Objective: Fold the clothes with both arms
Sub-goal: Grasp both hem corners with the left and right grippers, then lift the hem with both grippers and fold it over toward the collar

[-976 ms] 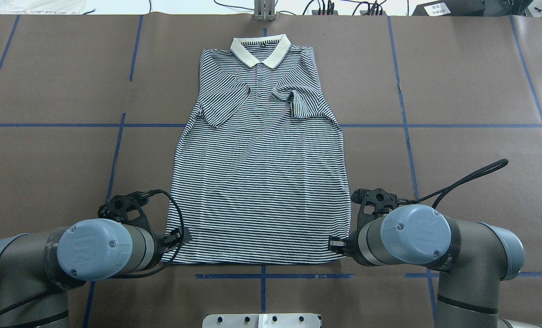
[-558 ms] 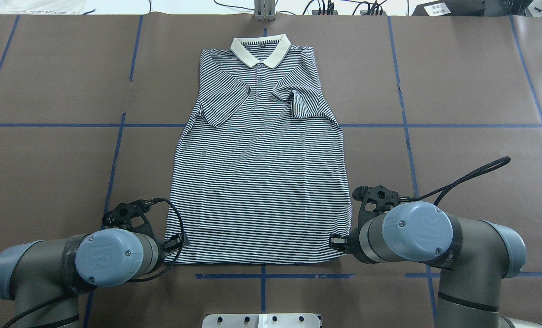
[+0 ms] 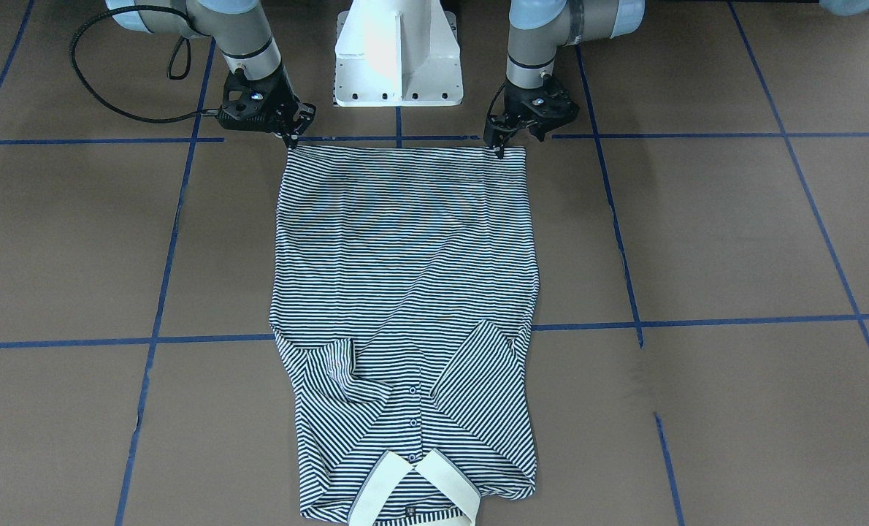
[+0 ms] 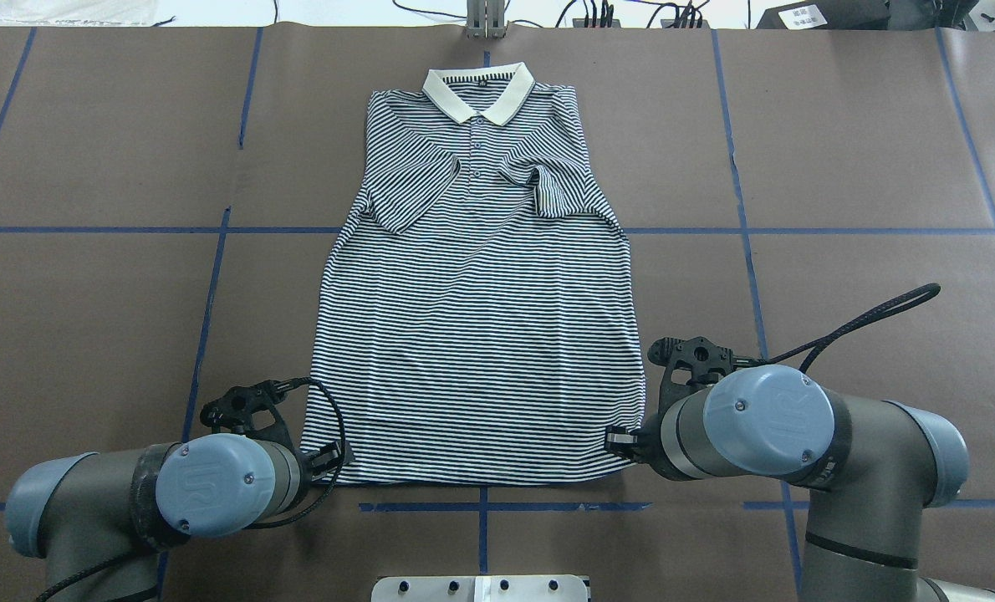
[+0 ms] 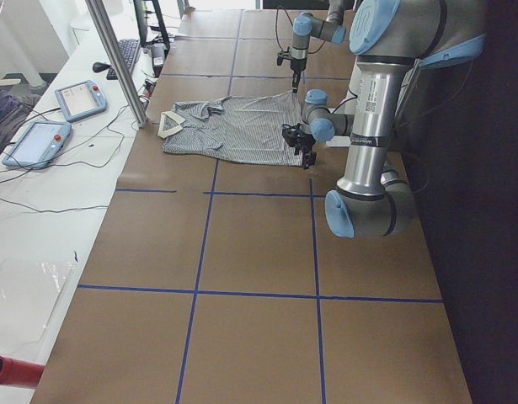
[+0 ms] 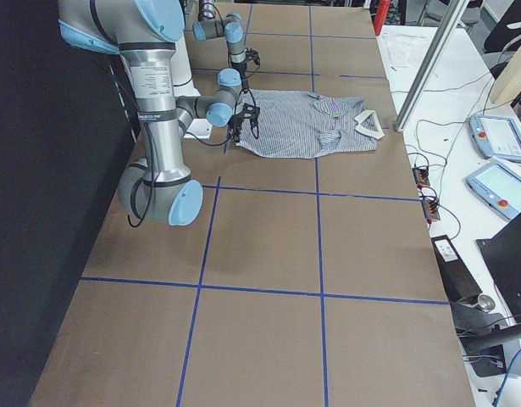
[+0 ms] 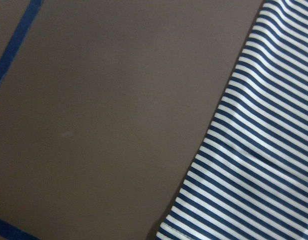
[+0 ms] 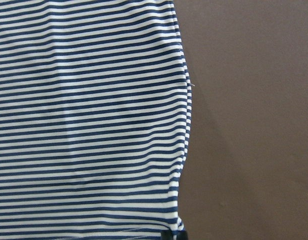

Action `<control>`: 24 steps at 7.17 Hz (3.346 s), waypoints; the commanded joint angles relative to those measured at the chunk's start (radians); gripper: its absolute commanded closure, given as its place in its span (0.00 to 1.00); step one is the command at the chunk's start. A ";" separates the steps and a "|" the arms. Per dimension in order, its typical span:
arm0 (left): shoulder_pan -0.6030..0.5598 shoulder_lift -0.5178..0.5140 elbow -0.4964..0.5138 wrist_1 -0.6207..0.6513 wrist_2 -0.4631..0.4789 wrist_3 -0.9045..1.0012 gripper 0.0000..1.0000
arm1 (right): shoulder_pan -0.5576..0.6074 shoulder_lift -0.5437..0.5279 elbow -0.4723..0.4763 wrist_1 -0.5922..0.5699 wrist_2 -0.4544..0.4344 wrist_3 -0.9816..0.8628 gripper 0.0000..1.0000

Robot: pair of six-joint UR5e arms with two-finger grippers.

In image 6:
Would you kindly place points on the brown paper table cover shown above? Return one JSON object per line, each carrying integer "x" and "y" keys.
{"x": 301, "y": 282}

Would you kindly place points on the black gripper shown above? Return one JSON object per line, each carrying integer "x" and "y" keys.
{"x": 240, "y": 68}
{"x": 235, "y": 124}

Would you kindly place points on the teach pendant tablet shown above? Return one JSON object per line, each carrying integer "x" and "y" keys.
{"x": 499, "y": 187}
{"x": 496, "y": 137}

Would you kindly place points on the blue white striped polo shirt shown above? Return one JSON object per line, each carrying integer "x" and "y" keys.
{"x": 307, "y": 125}

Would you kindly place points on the upper teach pendant tablet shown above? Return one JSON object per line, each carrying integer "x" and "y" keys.
{"x": 496, "y": 137}

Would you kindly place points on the clear plastic paper sleeve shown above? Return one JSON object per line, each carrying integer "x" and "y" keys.
{"x": 405, "y": 51}

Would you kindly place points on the black monitor corner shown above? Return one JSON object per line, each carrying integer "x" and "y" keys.
{"x": 502, "y": 256}

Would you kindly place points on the lower teach pendant tablet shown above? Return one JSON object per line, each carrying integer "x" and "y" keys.
{"x": 499, "y": 187}

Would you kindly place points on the red fire extinguisher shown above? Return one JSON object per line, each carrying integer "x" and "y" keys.
{"x": 382, "y": 10}

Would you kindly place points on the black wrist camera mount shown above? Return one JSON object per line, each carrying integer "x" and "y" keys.
{"x": 252, "y": 55}
{"x": 251, "y": 112}

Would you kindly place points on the beige wooden board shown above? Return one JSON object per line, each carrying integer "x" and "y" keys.
{"x": 508, "y": 85}

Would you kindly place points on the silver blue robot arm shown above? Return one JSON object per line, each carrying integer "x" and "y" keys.
{"x": 149, "y": 38}
{"x": 210, "y": 25}

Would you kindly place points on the black office chair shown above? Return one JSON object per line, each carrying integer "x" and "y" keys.
{"x": 501, "y": 34}

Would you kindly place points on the black box with white label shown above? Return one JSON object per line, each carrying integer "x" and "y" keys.
{"x": 457, "y": 280}

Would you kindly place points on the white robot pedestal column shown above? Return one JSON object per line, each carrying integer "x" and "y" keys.
{"x": 183, "y": 85}

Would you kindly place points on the upper black orange connector box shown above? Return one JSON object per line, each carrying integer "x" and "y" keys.
{"x": 421, "y": 176}

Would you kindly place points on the shiny metal knob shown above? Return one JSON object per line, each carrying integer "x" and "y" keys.
{"x": 485, "y": 303}

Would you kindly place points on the aluminium frame post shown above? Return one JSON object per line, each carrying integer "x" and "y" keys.
{"x": 443, "y": 33}

